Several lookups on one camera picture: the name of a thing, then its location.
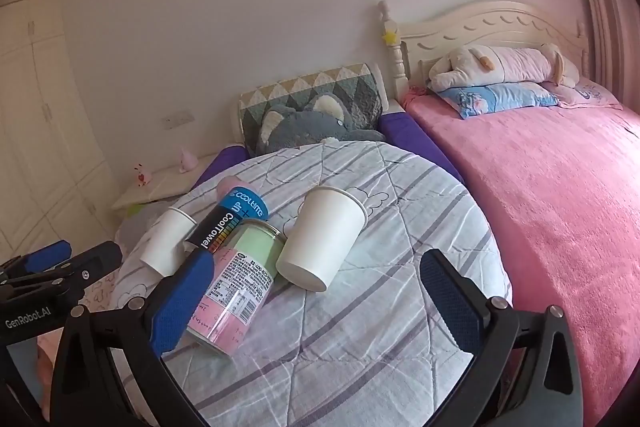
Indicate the purple bed bumper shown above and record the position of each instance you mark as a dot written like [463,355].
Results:
[400,130]

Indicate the pink white plush dog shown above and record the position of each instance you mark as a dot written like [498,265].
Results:
[478,66]

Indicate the small pink red toy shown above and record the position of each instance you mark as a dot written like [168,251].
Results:
[143,176]

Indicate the white wall socket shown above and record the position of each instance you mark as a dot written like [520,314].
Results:
[177,119]

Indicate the yellow star ornament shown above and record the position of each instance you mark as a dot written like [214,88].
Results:
[390,38]

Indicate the cream wooden bed headboard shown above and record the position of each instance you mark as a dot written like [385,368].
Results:
[496,23]

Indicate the cream bedside table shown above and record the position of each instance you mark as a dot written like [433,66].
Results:
[165,184]

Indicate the pink fleece blanket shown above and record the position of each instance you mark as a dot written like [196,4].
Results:
[560,189]

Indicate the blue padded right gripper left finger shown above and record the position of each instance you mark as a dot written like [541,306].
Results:
[86,386]

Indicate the small white paper cup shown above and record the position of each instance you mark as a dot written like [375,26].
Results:
[163,252]

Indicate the blue black cool towel bottle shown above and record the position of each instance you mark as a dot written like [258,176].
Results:
[237,201]

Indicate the grey striped white quilt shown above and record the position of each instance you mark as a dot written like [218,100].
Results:
[348,336]

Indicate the cream wardrobe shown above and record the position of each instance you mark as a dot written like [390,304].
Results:
[55,181]

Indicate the large white paper cup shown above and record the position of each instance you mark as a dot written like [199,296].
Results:
[327,226]

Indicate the small pink rabbit figurine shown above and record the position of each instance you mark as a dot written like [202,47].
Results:
[188,161]

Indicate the pale pink curtain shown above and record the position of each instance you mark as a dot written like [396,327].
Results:
[615,48]

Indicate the pink printed pillow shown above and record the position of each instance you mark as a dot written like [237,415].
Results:
[586,94]

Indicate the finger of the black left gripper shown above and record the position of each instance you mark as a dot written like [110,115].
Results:
[88,267]

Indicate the blue cartoon pillow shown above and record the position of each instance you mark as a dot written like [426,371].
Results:
[482,100]

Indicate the grey plush elephant toy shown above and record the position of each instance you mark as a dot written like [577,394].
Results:
[324,117]

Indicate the triangle patterned quilted cushion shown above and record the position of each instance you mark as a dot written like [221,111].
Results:
[360,87]

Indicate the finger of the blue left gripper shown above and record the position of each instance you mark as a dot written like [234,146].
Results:
[47,257]

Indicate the pink green labelled can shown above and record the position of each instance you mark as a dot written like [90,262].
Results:
[245,269]

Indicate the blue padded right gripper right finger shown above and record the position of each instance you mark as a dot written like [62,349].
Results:
[524,369]

